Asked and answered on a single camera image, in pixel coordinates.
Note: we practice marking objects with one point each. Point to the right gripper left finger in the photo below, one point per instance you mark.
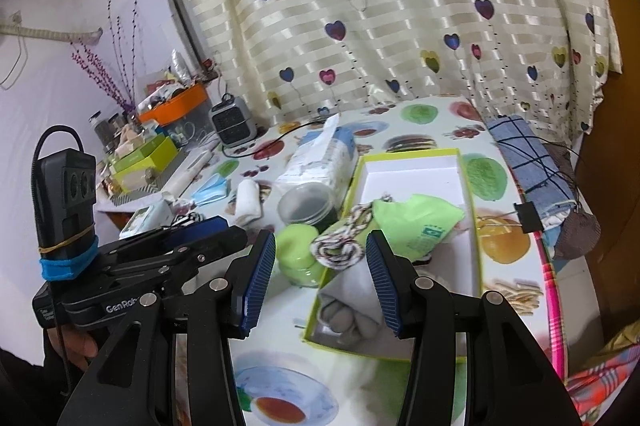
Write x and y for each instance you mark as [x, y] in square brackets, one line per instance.
[132, 381]

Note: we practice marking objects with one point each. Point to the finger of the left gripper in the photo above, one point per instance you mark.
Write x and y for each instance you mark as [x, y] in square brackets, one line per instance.
[189, 250]
[195, 228]

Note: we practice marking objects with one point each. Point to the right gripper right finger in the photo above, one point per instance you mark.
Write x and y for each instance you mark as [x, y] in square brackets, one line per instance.
[509, 379]

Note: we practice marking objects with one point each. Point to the green cloth bag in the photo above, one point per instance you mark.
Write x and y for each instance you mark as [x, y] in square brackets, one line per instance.
[415, 227]

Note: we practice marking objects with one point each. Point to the black white striped sock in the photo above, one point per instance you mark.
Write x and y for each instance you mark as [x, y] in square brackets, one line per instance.
[185, 213]

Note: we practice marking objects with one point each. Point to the person's left hand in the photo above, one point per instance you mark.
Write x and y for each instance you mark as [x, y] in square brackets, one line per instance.
[80, 347]

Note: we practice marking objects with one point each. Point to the wet wipes pack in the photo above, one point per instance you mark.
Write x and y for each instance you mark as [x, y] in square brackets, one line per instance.
[154, 216]

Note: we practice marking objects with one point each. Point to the zigzag pattern tray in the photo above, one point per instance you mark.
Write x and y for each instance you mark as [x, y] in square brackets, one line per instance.
[154, 182]

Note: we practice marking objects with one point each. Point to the blue face masks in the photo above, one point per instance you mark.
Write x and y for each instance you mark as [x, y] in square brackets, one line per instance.
[215, 189]

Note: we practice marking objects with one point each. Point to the rolled white paper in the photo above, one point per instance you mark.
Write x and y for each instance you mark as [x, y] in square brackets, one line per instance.
[192, 164]

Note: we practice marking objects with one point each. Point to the rolled white towel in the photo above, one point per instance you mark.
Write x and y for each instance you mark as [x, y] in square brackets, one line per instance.
[248, 206]

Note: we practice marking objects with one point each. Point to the green cardboard box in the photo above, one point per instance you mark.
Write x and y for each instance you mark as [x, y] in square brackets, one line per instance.
[156, 153]

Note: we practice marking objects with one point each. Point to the red plaid fabric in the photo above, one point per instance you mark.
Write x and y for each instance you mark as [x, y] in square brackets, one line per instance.
[605, 375]

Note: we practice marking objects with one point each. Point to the green lid jar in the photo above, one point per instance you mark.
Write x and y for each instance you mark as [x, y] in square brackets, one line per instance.
[294, 257]

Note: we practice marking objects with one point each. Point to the grey space heater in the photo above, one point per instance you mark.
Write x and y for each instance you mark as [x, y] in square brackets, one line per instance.
[232, 121]

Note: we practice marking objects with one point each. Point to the dark clear lid jar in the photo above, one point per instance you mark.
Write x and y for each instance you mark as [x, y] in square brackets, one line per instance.
[309, 204]

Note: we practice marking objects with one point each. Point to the glass jar with lid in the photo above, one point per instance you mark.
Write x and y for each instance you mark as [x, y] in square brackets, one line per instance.
[105, 132]

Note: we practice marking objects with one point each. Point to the orange storage tray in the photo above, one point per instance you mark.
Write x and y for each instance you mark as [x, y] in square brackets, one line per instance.
[176, 107]

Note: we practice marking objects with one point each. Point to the grey rolled socks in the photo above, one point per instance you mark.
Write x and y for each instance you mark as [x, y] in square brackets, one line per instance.
[349, 306]

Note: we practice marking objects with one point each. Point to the purple dried flower sprigs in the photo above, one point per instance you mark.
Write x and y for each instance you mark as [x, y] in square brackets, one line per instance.
[117, 77]

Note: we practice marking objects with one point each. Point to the black binder clip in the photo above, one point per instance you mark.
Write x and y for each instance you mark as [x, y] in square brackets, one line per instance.
[528, 217]

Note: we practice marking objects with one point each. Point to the white tissue pack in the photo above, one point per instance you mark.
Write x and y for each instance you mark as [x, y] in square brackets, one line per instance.
[328, 156]

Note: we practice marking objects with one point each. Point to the green edged white box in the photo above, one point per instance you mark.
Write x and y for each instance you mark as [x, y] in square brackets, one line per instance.
[454, 262]

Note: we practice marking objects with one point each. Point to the blue checked cloth roll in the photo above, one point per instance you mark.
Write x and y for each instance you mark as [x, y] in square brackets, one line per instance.
[541, 181]

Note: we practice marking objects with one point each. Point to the heart pattern curtain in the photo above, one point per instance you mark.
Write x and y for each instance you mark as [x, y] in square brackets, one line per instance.
[544, 60]

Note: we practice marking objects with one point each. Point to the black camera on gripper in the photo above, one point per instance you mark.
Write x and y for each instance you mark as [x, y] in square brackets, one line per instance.
[63, 186]

